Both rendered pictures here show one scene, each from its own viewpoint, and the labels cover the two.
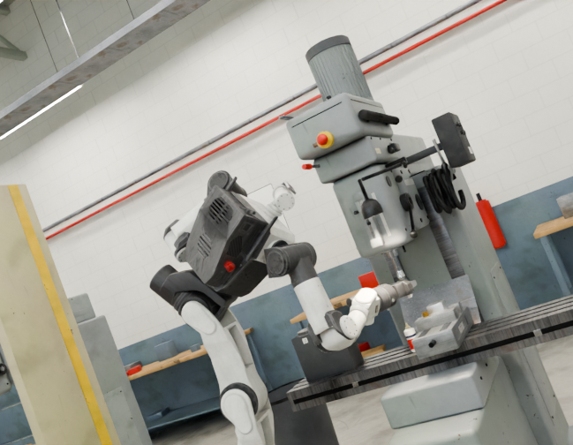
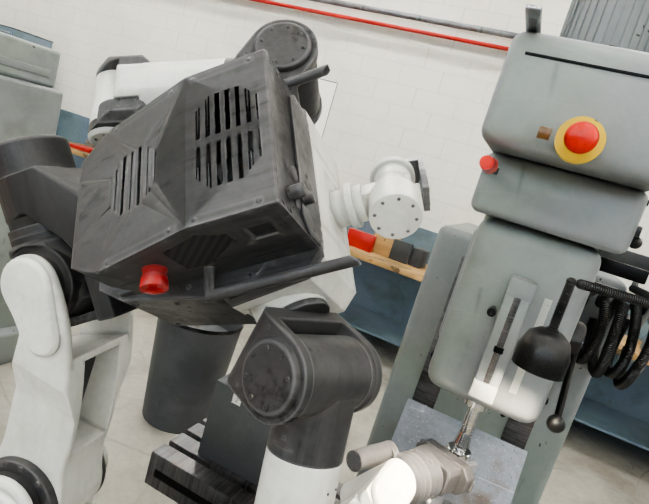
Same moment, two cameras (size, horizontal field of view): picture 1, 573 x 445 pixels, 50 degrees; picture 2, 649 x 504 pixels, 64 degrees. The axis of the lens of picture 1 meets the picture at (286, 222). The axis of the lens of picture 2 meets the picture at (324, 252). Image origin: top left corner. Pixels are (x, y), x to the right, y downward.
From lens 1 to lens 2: 151 cm
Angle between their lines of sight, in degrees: 15
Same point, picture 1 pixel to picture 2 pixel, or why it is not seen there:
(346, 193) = (498, 259)
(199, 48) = not seen: outside the picture
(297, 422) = (188, 358)
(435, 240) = not seen: hidden behind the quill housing
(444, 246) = not seen: hidden behind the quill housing
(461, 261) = (533, 430)
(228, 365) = (40, 425)
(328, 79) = (611, 15)
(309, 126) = (566, 82)
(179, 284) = (41, 204)
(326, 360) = (246, 451)
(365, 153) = (614, 225)
